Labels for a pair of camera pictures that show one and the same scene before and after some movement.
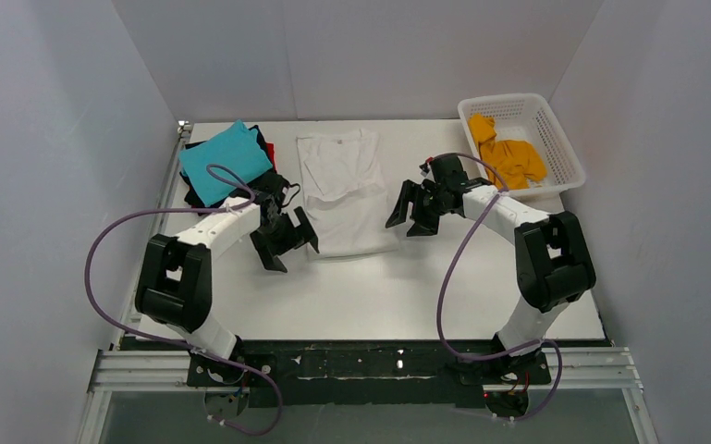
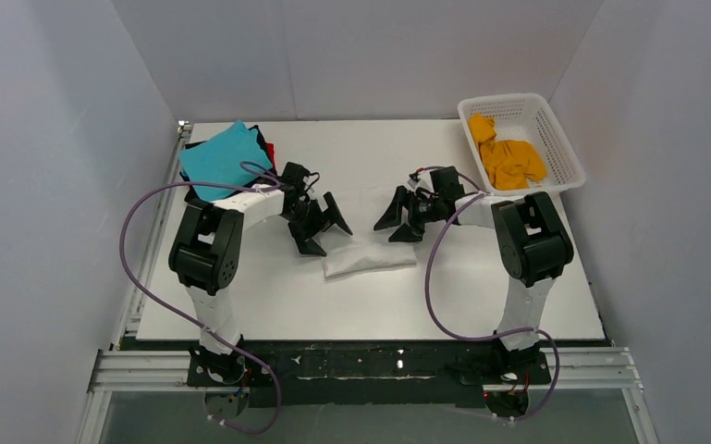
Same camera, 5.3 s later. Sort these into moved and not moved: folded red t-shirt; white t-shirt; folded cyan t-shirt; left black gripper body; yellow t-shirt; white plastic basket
Moved: white t-shirt; left black gripper body
Not moved: folded red t-shirt; folded cyan t-shirt; white plastic basket; yellow t-shirt
